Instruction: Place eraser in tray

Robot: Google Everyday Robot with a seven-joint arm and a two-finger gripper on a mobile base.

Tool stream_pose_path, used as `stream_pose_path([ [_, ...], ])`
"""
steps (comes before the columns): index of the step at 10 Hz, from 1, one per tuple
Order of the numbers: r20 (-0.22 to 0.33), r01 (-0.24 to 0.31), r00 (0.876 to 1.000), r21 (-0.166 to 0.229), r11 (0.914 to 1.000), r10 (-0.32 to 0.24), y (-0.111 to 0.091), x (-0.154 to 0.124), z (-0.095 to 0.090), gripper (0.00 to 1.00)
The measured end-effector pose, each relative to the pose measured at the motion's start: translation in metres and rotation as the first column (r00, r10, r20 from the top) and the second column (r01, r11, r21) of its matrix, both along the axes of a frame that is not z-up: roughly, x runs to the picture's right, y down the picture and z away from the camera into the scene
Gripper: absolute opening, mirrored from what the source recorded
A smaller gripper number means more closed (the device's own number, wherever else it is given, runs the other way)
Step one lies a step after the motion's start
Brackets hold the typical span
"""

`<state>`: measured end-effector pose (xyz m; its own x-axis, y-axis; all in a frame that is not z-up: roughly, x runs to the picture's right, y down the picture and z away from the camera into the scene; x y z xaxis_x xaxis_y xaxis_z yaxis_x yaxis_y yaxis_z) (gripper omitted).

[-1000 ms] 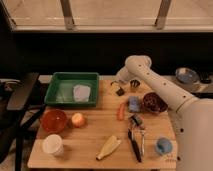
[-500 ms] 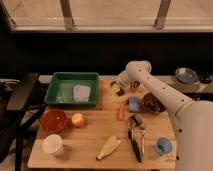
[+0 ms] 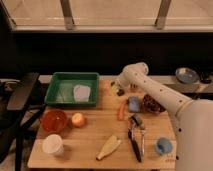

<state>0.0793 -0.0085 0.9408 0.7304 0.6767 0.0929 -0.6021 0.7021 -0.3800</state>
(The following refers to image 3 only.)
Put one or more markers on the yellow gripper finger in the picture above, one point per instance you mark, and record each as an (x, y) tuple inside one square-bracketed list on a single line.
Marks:
[(115, 90)]

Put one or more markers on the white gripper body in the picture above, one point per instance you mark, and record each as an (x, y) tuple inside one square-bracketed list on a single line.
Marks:
[(122, 82)]

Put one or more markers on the black eraser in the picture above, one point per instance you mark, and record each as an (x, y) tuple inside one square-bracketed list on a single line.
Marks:
[(121, 92)]

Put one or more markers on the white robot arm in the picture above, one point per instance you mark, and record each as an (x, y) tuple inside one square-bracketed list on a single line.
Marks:
[(195, 118)]

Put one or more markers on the white cloth in tray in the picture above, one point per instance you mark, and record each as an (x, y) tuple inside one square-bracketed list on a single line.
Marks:
[(81, 93)]

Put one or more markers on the green plastic tray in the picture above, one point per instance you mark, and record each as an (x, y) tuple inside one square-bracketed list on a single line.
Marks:
[(60, 90)]

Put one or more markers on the small metal cup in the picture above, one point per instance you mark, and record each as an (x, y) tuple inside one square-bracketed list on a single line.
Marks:
[(133, 86)]

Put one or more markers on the blue sponge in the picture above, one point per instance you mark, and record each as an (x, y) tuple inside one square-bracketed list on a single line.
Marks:
[(133, 104)]

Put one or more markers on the orange carrot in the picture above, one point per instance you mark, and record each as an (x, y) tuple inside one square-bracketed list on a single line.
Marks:
[(121, 111)]

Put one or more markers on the wooden board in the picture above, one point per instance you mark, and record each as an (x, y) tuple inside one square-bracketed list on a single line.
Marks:
[(81, 145)]

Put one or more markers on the apple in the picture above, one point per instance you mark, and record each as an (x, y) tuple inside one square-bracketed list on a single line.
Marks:
[(78, 120)]

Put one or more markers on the metal tongs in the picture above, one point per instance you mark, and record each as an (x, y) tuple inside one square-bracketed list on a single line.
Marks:
[(137, 123)]

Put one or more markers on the yellow corn cob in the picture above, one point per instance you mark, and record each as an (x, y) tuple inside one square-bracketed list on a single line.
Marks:
[(109, 147)]

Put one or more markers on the grey metal plate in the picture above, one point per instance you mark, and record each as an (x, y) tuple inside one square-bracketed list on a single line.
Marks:
[(186, 75)]

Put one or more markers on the orange plastic bowl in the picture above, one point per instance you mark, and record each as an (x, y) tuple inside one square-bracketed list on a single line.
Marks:
[(54, 121)]

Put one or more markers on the white paper cup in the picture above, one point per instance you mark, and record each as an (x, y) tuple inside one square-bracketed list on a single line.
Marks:
[(53, 145)]

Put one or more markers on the black office chair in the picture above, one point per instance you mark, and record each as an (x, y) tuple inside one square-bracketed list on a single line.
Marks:
[(11, 128)]

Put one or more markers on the black handled tool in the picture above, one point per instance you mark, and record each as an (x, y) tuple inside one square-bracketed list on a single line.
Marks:
[(134, 146)]

